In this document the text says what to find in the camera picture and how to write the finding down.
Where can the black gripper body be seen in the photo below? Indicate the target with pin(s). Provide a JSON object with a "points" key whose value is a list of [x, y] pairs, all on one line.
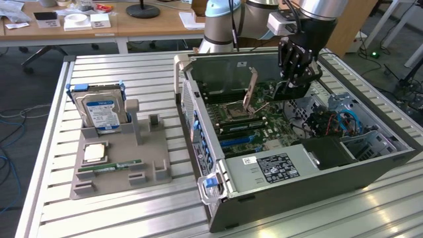
{"points": [[314, 37]]}

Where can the black graphics card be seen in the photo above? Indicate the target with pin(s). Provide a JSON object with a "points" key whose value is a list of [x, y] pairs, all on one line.
{"points": [[292, 93]]}

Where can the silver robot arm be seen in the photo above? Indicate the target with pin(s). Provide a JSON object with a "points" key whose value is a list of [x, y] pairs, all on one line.
{"points": [[218, 24]]}

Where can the wooden cabinet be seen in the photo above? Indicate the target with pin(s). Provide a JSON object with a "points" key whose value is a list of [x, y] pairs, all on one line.
{"points": [[357, 29]]}

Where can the white socket box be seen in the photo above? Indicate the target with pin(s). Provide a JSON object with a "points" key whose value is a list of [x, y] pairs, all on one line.
{"points": [[361, 42]]}

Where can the tall silver disk bay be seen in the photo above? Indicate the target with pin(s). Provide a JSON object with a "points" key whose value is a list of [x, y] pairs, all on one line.
{"points": [[309, 109]]}

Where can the device with green light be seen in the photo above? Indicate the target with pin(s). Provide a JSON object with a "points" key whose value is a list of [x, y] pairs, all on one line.
{"points": [[376, 54]]}

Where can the green motherboard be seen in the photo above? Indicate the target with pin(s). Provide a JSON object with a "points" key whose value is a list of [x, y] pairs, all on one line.
{"points": [[272, 129]]}

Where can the CPU socket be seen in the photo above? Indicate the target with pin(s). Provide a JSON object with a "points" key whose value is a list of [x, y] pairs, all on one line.
{"points": [[233, 111]]}

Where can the stack of white papers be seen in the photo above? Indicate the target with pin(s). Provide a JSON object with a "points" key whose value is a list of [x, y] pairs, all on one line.
{"points": [[190, 21]]}

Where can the brown cardboard box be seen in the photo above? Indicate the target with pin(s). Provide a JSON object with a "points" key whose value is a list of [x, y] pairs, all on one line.
{"points": [[198, 7]]}

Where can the low silver disk bay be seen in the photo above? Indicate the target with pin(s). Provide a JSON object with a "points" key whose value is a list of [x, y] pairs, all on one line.
{"points": [[380, 146]]}

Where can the blue expansion slot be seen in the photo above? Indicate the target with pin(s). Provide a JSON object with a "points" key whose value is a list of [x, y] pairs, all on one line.
{"points": [[238, 141]]}

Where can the wooden office desk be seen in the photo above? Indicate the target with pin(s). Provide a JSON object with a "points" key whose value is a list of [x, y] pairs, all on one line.
{"points": [[66, 34], [149, 27]]}

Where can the grey power supply unit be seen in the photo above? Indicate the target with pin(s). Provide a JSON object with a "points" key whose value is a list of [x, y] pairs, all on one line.
{"points": [[241, 173]]}

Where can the black round lamp base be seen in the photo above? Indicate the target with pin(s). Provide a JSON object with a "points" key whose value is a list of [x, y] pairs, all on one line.
{"points": [[142, 11]]}

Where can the open grey PC case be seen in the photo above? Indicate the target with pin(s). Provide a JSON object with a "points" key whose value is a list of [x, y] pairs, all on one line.
{"points": [[298, 198]]}

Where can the white cube box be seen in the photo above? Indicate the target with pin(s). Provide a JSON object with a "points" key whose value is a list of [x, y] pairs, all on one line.
{"points": [[101, 21]]}

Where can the small red item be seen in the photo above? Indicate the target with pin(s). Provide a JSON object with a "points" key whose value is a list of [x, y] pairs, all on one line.
{"points": [[104, 8]]}

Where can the hard disk in blue caddy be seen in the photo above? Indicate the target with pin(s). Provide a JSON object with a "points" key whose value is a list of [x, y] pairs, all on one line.
{"points": [[101, 114]]}

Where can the grey parts rack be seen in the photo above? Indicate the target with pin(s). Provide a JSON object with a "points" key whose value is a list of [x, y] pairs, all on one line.
{"points": [[122, 146]]}

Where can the flat white box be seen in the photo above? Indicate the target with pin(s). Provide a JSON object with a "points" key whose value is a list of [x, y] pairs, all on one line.
{"points": [[78, 27]]}

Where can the white tape roll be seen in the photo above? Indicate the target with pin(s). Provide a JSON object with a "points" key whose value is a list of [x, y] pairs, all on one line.
{"points": [[77, 18]]}

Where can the green RAM stick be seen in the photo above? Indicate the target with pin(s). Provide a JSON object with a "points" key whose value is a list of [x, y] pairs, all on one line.
{"points": [[109, 167]]}

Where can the silver CPU chip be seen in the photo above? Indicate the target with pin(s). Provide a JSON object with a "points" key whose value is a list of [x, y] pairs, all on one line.
{"points": [[94, 153]]}

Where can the beige masking tape roll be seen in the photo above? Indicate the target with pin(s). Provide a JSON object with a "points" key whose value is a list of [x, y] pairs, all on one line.
{"points": [[63, 3]]}

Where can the black chair base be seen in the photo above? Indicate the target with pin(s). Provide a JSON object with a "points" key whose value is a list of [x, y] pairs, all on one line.
{"points": [[43, 53]]}

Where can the white box with black top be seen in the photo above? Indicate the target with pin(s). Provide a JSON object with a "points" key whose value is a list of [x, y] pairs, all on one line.
{"points": [[46, 21]]}

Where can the grey cup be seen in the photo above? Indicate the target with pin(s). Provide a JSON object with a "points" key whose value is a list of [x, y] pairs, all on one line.
{"points": [[49, 3]]}

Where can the red and white card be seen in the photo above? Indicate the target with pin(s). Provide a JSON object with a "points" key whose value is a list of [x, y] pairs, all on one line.
{"points": [[17, 25]]}

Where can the clear plastic bag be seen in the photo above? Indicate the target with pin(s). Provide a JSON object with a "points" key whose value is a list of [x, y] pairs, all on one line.
{"points": [[14, 11]]}

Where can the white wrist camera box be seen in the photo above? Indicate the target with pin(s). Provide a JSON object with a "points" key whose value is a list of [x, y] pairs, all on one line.
{"points": [[280, 23]]}

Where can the silver metal bracket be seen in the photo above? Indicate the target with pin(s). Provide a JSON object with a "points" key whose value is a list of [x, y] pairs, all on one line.
{"points": [[344, 101]]}

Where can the white table frame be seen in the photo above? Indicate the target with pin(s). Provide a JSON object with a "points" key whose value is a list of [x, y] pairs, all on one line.
{"points": [[384, 18]]}

